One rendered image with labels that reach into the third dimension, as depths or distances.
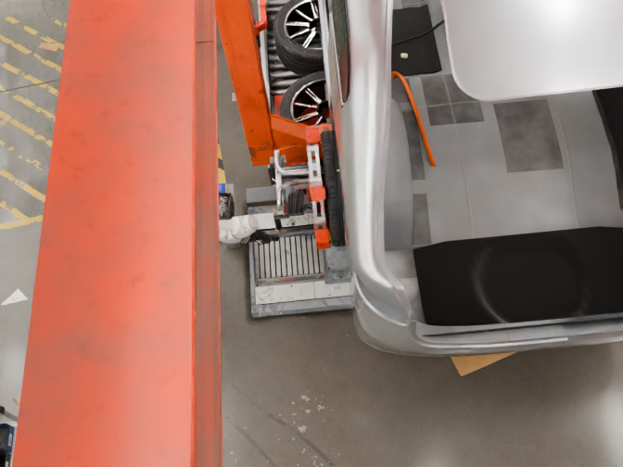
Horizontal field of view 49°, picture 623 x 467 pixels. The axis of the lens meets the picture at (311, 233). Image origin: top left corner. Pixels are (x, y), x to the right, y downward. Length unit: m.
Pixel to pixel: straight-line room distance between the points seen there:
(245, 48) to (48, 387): 2.75
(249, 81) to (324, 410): 1.99
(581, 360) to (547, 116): 1.52
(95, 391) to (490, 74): 1.21
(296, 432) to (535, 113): 2.31
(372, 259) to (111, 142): 1.74
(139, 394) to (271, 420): 3.31
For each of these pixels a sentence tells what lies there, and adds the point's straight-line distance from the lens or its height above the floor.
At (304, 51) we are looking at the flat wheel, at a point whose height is 0.51.
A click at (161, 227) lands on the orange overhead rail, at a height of 3.22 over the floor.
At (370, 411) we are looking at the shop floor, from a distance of 4.31.
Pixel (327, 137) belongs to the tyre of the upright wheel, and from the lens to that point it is 3.76.
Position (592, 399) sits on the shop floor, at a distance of 4.54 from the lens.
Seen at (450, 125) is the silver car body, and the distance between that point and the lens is 3.95.
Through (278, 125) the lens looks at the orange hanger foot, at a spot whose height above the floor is 0.83.
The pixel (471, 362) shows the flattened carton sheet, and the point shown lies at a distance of 4.43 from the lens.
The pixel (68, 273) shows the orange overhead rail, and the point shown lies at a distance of 1.15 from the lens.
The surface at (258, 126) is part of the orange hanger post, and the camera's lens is 4.12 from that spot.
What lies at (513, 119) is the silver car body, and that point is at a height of 1.05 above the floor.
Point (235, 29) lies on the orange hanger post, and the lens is 3.53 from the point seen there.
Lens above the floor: 4.18
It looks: 62 degrees down
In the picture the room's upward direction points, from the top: 8 degrees counter-clockwise
